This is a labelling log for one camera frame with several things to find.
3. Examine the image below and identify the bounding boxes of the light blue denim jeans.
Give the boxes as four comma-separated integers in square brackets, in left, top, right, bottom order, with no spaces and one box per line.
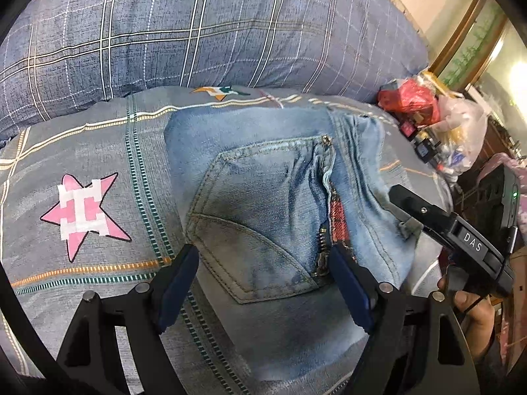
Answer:
[164,106,415,381]

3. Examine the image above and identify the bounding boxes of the person's right hand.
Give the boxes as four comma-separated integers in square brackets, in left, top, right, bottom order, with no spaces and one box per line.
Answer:
[453,291,495,362]

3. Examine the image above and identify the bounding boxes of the clear plastic bag of items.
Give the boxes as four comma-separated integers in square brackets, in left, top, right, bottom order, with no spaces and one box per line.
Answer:
[411,95,490,184]

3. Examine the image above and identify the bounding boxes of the red plastic bag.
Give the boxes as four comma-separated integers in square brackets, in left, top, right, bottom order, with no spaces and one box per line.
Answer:
[377,78,440,126]

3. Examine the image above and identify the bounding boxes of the grey star patterned bedsheet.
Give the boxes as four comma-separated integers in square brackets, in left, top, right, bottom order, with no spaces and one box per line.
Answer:
[1,87,452,394]

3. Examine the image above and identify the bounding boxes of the blue plaid pillow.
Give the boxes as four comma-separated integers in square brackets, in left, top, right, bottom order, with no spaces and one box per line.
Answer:
[1,0,429,141]

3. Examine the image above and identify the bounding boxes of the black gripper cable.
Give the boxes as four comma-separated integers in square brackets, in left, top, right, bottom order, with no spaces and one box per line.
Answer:
[461,225,520,322]

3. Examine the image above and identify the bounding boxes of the gold framed wall mirror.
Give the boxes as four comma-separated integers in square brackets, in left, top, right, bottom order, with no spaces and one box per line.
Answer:
[429,0,509,93]

